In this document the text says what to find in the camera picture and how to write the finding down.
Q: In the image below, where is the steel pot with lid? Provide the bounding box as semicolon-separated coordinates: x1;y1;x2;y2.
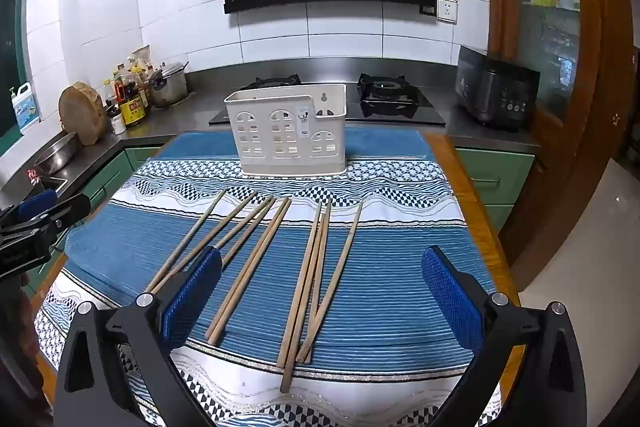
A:
149;62;190;108

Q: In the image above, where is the wooden glass door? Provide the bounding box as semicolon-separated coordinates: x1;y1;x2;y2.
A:
480;0;640;288

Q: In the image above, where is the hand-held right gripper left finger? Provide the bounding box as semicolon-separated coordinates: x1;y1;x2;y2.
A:
54;246;223;427

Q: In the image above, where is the white detergent jug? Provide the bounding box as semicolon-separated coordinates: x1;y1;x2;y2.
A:
9;82;41;136

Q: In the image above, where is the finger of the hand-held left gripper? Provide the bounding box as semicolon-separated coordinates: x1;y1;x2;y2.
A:
0;188;60;229
22;193;93;258

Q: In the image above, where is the steel sink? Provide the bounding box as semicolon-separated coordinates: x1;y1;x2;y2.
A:
0;174;68;210

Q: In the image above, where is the black countertop appliance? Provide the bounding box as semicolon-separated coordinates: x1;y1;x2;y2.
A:
455;46;541;130

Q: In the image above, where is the blue patterned table cloth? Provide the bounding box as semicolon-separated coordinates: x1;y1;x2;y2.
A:
34;127;503;427

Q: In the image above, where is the cluster of condiment bottles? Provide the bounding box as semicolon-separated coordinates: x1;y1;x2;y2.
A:
101;46;156;136

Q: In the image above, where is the white wall socket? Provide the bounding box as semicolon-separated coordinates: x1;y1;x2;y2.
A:
436;0;458;25

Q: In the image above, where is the white plastic chopstick holder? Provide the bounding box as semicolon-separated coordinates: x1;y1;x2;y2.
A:
224;84;348;180

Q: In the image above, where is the dark green framed window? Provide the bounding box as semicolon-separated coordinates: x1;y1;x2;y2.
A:
0;0;38;152

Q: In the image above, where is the round wooden cutting board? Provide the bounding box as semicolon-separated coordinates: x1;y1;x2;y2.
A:
58;81;108;146

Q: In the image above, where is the green kitchen cabinet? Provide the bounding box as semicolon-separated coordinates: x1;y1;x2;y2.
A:
454;147;540;235
75;146;176;220

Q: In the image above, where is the black gas cooktop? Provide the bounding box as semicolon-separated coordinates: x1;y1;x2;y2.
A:
208;73;447;126

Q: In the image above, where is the steel bowl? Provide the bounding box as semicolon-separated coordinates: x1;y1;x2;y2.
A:
32;132;79;175

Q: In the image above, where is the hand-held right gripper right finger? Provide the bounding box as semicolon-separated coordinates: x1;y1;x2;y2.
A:
421;246;587;427

